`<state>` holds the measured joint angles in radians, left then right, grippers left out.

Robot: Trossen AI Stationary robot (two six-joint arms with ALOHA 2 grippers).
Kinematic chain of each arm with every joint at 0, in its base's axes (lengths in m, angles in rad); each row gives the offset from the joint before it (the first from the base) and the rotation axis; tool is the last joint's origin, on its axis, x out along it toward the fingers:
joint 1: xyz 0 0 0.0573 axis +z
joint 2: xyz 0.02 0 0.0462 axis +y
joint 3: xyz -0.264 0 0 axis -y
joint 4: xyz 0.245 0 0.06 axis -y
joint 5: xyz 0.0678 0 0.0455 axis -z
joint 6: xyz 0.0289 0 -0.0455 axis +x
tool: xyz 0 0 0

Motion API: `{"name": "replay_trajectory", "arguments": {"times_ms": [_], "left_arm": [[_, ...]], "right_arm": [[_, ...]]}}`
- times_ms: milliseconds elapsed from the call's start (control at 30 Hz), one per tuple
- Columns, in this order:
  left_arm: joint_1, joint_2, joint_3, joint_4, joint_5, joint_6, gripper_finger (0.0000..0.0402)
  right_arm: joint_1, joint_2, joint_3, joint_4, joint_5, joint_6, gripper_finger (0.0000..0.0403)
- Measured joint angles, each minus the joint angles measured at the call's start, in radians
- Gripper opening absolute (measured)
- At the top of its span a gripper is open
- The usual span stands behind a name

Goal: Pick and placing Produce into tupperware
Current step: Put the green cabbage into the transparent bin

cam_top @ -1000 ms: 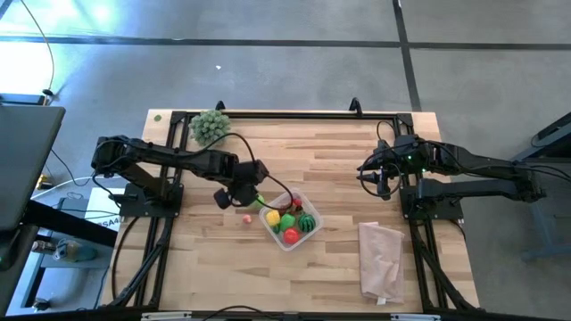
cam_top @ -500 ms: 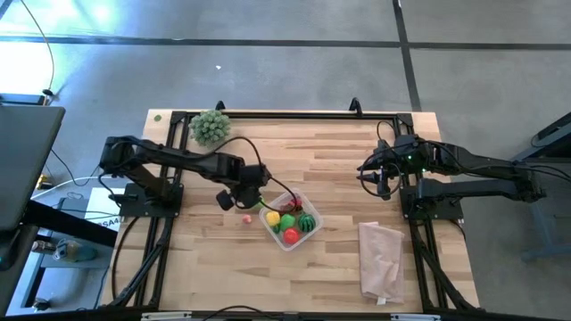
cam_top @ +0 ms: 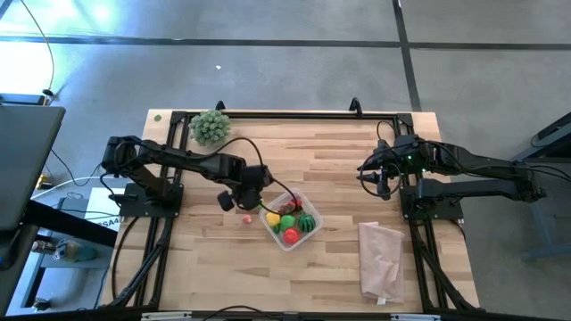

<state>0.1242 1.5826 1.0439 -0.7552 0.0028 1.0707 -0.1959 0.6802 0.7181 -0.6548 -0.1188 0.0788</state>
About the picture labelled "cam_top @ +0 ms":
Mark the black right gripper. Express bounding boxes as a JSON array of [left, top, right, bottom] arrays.
[[356, 138, 414, 201]]

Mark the striped green watermelon toy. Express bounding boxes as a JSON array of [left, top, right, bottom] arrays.
[[297, 213, 317, 233]]

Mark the clear plastic tupperware container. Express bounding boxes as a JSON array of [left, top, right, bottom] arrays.
[[258, 189, 325, 252]]

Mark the potted green artificial plant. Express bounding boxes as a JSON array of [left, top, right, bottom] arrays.
[[187, 109, 234, 148]]

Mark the beige folded cloth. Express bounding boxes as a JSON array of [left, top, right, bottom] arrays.
[[358, 221, 407, 307]]

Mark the white paper sign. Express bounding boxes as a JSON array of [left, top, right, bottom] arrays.
[[83, 186, 125, 233]]

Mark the blue-grey metal table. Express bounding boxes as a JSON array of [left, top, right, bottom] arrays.
[[492, 111, 571, 264]]

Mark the teal bottle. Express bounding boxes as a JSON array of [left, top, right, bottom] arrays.
[[52, 238, 98, 264]]

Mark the grey desk top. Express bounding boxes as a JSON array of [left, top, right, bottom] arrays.
[[0, 103, 67, 233]]

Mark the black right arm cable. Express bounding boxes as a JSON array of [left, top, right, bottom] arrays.
[[359, 119, 571, 201]]

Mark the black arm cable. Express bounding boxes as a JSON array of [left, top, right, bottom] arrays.
[[100, 136, 301, 216], [359, 119, 571, 201]]

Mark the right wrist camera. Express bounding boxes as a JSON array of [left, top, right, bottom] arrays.
[[388, 150, 410, 173]]

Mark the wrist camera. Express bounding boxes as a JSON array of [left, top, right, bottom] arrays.
[[388, 150, 410, 173], [217, 190, 236, 213]]

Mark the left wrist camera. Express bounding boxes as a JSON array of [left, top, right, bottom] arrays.
[[217, 190, 236, 213]]

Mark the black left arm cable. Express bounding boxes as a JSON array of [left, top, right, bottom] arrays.
[[100, 136, 301, 216]]

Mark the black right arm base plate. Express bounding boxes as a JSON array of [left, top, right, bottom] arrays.
[[400, 185, 465, 221]]

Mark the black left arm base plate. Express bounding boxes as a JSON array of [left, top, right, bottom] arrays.
[[118, 183, 184, 218]]

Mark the thin black cable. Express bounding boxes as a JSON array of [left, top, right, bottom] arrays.
[[110, 216, 140, 300], [201, 304, 278, 321]]

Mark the silver aluminium bracket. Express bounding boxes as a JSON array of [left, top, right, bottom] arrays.
[[140, 311, 193, 321], [390, 313, 443, 321]]

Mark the thin yellow cable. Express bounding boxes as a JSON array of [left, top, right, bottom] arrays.
[[18, 0, 55, 97]]

